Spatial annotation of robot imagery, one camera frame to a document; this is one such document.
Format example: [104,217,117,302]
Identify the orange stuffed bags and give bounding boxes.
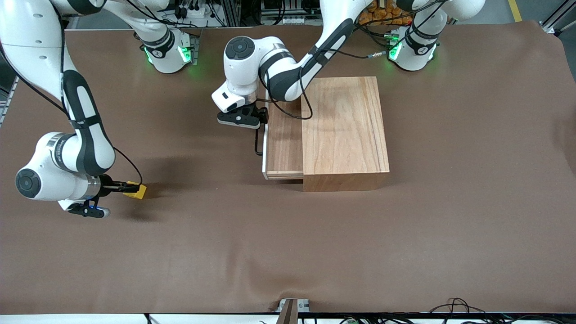
[359,0,414,27]

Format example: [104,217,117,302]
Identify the black cable bundle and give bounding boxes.
[430,297,576,324]

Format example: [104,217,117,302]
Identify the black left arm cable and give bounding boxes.
[258,0,450,121]

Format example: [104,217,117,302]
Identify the brown table mat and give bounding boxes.
[0,20,576,315]

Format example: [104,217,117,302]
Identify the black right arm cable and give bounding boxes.
[0,40,144,186]

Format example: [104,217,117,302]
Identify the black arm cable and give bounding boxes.
[0,40,144,186]
[258,0,450,121]

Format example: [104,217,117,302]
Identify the white power strip with plugs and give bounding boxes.
[175,0,213,19]

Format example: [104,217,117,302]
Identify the yellow cube block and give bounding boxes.
[124,181,148,200]

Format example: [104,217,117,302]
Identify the wooden drawer cabinet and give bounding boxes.
[301,76,391,193]

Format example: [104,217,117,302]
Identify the aluminium frame post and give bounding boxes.
[541,0,576,36]

